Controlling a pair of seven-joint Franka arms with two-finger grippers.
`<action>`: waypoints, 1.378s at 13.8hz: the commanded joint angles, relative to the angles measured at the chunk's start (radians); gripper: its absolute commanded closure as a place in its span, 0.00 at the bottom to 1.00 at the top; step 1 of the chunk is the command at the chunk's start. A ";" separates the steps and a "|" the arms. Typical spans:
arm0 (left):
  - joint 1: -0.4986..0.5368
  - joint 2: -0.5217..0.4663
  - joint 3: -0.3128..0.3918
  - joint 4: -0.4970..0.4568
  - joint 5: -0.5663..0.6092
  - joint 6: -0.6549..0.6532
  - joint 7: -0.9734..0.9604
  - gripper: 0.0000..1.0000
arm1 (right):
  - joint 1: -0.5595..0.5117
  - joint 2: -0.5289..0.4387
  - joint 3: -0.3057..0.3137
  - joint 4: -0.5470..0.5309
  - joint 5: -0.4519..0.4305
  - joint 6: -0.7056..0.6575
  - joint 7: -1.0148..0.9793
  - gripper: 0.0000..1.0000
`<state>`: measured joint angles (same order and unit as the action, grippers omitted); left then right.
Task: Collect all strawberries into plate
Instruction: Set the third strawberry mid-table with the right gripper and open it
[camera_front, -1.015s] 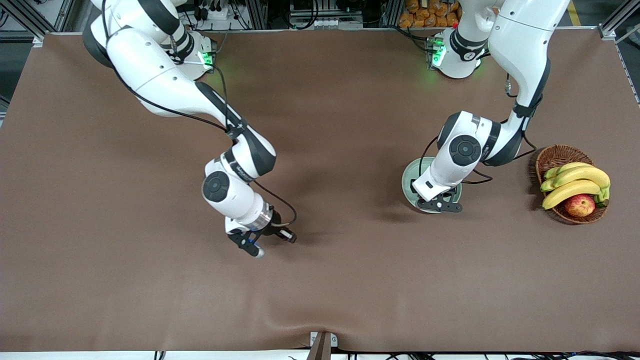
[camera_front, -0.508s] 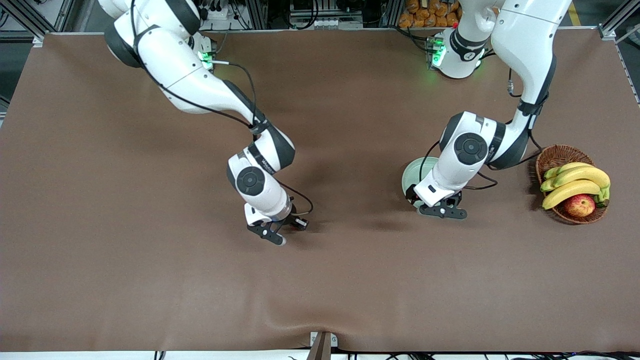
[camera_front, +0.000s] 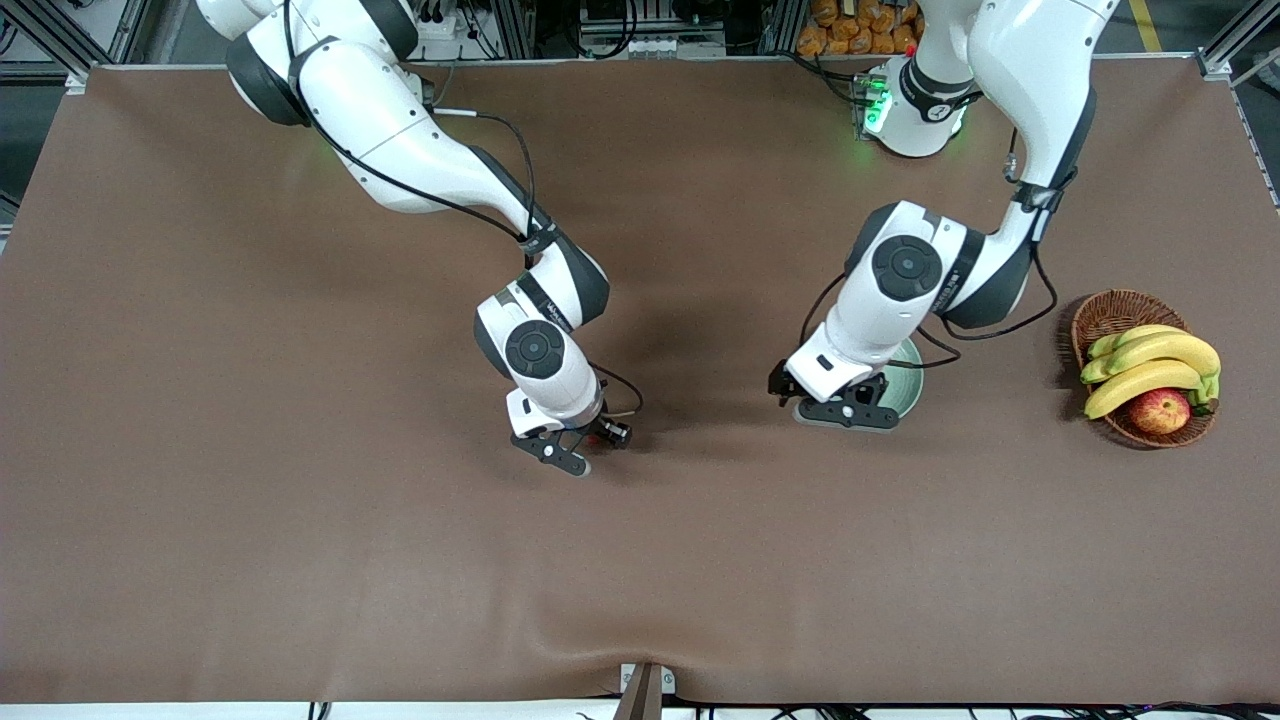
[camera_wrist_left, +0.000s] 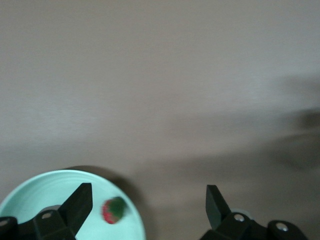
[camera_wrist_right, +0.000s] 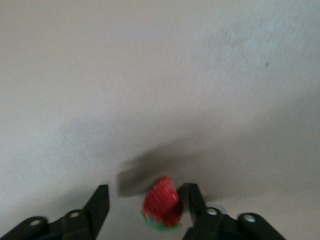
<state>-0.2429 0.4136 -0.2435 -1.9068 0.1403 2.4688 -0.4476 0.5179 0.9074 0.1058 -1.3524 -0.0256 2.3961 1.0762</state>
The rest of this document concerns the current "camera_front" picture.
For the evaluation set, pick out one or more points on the red apple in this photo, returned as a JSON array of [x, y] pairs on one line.
[[1160, 412]]

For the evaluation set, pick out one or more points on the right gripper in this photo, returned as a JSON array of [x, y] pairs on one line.
[[611, 431]]

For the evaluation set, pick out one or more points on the large yellow banana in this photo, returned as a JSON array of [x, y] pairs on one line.
[[1170, 350]]

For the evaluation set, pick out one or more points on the white connector block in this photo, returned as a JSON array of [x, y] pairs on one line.
[[670, 47]]

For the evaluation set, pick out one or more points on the small greenish yellow banana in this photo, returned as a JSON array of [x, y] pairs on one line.
[[1135, 336]]

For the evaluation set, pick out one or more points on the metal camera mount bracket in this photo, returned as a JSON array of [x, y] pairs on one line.
[[645, 692]]

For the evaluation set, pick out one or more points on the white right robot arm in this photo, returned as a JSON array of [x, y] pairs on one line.
[[400, 130]]

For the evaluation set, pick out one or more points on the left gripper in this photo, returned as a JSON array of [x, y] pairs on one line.
[[777, 382]]

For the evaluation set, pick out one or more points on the brown wicker basket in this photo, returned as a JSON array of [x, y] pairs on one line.
[[1115, 312]]

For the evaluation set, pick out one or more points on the silver aluminium frame post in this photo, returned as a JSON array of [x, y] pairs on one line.
[[778, 25], [520, 25]]

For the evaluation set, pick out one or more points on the white power strip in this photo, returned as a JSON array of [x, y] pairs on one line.
[[440, 28]]

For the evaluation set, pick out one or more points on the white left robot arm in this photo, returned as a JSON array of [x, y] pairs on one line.
[[1040, 80]]

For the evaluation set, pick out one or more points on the brown table mat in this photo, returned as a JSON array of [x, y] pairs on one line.
[[600, 560]]

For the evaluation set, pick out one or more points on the light green plate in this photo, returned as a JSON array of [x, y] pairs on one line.
[[908, 385]]

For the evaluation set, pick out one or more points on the silver aluminium corner frame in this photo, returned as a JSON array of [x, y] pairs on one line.
[[1213, 65], [55, 38]]

